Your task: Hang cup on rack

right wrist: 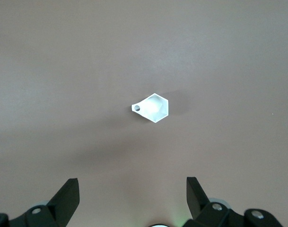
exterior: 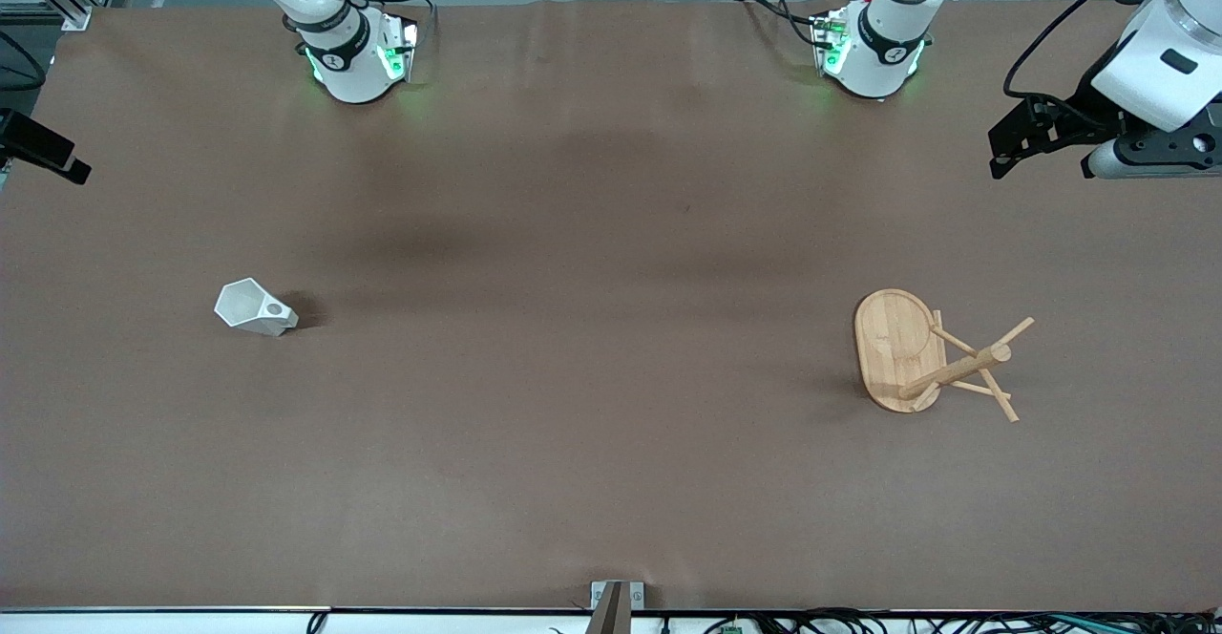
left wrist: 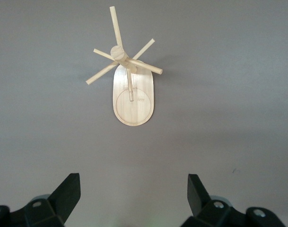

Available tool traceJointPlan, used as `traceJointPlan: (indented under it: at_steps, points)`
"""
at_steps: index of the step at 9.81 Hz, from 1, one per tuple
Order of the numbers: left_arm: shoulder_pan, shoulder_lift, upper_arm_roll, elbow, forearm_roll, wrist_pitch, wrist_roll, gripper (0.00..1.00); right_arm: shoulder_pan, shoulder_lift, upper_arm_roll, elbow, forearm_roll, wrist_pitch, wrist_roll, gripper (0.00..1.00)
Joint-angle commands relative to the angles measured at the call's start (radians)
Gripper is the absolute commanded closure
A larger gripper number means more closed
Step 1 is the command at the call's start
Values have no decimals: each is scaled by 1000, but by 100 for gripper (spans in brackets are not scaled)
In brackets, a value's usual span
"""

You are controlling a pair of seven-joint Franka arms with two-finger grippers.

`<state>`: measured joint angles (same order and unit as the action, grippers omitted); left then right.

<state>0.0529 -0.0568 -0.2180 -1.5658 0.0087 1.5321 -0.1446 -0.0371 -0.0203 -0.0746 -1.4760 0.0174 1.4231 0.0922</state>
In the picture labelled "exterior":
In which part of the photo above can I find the white faceted cup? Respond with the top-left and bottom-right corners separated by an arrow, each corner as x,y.
214,278 -> 299,337

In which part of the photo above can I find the white table edge rail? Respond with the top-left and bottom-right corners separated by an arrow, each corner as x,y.
0,607 -> 1222,634

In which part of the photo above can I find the wooden cup rack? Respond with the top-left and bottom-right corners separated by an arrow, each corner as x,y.
853,288 -> 1036,423

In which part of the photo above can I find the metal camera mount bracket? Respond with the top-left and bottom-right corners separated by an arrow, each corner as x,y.
590,581 -> 646,611

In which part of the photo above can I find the brown table cover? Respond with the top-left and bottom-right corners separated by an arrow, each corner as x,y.
0,0 -> 1222,612

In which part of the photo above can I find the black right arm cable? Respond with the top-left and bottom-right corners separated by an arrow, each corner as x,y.
0,32 -> 46,93

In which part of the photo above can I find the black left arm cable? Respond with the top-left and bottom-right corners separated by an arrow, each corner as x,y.
1001,0 -> 1162,100

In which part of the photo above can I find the black cable bundle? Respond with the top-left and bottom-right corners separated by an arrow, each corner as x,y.
659,607 -> 1222,634

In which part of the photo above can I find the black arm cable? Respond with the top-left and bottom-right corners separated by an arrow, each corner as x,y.
0,32 -> 46,93
1001,0 -> 1162,100

